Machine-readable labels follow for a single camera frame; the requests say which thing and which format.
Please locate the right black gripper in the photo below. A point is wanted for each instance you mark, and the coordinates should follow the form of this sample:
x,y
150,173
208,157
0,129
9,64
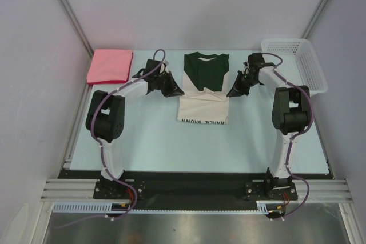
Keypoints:
x,y
238,89

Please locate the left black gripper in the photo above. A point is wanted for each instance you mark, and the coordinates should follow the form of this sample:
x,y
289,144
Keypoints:
x,y
172,90

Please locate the white and dark green t-shirt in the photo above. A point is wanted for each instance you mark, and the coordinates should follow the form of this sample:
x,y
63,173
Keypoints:
x,y
205,86

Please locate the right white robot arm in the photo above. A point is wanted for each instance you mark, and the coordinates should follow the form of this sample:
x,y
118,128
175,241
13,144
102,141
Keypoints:
x,y
292,111

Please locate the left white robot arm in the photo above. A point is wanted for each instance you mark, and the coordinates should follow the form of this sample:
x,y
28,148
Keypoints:
x,y
106,115

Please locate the white perforated plastic basket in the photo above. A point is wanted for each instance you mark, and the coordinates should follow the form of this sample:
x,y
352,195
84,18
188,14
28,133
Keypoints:
x,y
298,62

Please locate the folded pink t-shirt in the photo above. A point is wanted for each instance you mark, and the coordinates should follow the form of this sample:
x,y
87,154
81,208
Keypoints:
x,y
110,66

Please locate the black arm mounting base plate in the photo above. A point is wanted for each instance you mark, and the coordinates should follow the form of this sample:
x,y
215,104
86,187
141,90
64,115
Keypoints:
x,y
163,202

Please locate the white slotted cable duct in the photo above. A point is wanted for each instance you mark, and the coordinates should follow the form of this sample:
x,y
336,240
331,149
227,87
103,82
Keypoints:
x,y
118,208

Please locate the aluminium frame rail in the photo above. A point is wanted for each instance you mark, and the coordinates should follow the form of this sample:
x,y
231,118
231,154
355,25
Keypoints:
x,y
314,191

